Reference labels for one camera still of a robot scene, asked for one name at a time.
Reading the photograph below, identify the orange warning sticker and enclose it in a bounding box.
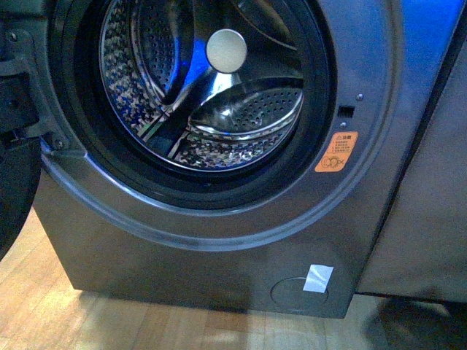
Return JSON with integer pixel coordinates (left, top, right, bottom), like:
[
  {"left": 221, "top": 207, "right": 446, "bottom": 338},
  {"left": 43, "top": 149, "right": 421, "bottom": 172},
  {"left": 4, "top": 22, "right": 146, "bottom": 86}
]
[{"left": 314, "top": 131, "right": 358, "bottom": 173}]

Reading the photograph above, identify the grey cabinet beside washer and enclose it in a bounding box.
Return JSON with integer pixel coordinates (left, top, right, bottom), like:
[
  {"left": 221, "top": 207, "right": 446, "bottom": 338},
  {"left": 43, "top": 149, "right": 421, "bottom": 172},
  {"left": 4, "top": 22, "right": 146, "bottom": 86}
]
[{"left": 358, "top": 45, "right": 466, "bottom": 303}]

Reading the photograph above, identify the grey front-load washing machine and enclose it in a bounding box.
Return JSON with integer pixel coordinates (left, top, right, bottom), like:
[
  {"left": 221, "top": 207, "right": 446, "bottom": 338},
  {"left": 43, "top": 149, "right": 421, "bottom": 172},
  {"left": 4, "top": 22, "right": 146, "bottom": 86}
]
[{"left": 1, "top": 1, "right": 466, "bottom": 318}]

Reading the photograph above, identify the white tape strip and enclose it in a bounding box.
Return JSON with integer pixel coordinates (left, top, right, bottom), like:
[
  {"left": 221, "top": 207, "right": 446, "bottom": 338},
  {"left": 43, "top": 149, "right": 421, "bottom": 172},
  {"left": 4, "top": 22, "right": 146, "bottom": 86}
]
[{"left": 303, "top": 265, "right": 334, "bottom": 293}]

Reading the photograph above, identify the black washing machine door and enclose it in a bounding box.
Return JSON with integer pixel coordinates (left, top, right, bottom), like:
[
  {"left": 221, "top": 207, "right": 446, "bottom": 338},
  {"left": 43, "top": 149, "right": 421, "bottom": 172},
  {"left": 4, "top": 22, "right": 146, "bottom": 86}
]
[{"left": 1, "top": 72, "right": 41, "bottom": 257}]

